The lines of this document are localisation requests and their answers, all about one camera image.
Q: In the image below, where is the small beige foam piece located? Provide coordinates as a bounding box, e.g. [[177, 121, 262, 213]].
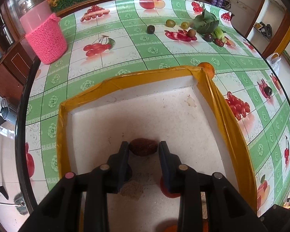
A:
[[119, 180, 143, 200]]

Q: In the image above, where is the red jujube date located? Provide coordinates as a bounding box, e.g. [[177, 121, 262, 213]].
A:
[[128, 138, 158, 157]]

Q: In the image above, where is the red tomato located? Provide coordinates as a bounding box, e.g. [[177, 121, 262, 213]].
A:
[[160, 177, 180, 199]]

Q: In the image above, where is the white foam tray yellow tape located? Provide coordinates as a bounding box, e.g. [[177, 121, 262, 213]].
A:
[[56, 65, 258, 232]]

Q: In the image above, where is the small far orange tangerine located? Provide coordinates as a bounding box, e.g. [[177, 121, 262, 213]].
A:
[[197, 62, 215, 79]]

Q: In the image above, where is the dark plum on cherries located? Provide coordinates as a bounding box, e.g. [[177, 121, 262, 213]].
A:
[[264, 86, 272, 97]]

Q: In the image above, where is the red date near bok choy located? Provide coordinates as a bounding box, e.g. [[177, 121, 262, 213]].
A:
[[214, 38, 224, 47]]

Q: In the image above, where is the dark plum near bok choy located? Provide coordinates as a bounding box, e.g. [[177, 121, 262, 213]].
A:
[[203, 33, 214, 43]]

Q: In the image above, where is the brownish grape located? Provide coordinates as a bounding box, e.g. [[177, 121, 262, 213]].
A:
[[187, 29, 196, 38]]

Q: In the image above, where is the black grape far left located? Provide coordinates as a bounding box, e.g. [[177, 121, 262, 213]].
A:
[[147, 25, 155, 35]]

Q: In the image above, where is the green grape right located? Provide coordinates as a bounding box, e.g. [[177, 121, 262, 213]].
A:
[[181, 21, 190, 29]]

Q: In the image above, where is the green grape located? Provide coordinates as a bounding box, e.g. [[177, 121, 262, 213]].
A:
[[165, 19, 176, 28], [181, 21, 190, 29]]

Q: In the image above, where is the green grape left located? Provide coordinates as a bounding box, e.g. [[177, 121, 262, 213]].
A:
[[165, 19, 176, 28]]

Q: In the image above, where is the green bok choy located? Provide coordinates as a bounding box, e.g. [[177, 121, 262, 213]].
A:
[[190, 9, 227, 44]]

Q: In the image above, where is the dark wooden cabinet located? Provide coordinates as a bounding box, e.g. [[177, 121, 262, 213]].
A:
[[0, 38, 36, 102]]

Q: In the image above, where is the pink knitted sleeve cup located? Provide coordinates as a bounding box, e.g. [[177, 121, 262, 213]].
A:
[[20, 0, 67, 64]]

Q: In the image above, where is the purple spray can right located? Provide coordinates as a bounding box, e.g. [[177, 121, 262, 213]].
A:
[[216, 0, 224, 7]]

